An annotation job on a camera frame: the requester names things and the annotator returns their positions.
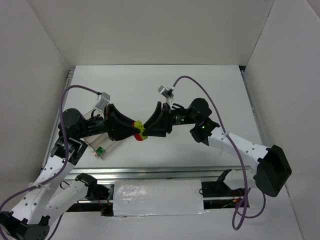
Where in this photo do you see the red square lego brick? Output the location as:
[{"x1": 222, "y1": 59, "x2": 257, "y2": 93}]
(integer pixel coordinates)
[{"x1": 131, "y1": 121, "x2": 146, "y2": 142}]

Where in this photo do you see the lime yellow long lego brick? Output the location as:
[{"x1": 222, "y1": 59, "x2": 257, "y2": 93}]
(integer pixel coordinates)
[{"x1": 134, "y1": 120, "x2": 148, "y2": 141}]

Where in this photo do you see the green hollow lego brick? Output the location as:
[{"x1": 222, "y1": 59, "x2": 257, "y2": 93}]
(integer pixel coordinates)
[{"x1": 96, "y1": 146, "x2": 105, "y2": 155}]

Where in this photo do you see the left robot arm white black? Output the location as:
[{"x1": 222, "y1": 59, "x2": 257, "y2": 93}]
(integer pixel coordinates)
[{"x1": 0, "y1": 104, "x2": 143, "y2": 240}]

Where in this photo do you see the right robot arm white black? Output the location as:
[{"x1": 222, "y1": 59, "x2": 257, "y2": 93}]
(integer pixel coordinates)
[{"x1": 142, "y1": 98, "x2": 292, "y2": 197}]

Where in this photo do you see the clear bin near compartment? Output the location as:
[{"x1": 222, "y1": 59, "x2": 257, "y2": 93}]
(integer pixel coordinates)
[{"x1": 84, "y1": 133, "x2": 123, "y2": 160}]

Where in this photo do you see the white tape cover panel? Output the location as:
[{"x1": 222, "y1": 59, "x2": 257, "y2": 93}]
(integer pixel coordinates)
[{"x1": 113, "y1": 179, "x2": 205, "y2": 217}]

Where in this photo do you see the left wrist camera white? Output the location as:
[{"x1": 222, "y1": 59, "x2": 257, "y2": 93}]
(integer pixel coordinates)
[{"x1": 94, "y1": 92, "x2": 111, "y2": 111}]

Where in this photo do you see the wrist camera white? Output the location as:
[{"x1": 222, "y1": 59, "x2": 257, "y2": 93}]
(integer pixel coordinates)
[
  {"x1": 94, "y1": 92, "x2": 111, "y2": 111},
  {"x1": 157, "y1": 85, "x2": 175, "y2": 107}
]

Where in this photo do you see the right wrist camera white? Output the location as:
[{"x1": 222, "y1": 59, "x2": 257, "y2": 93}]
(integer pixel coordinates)
[{"x1": 157, "y1": 85, "x2": 175, "y2": 107}]

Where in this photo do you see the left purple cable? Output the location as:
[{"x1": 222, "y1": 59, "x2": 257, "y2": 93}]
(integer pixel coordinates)
[{"x1": 0, "y1": 85, "x2": 102, "y2": 240}]

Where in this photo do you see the aluminium rail frame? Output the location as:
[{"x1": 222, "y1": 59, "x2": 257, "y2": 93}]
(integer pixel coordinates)
[{"x1": 64, "y1": 65, "x2": 265, "y2": 181}]

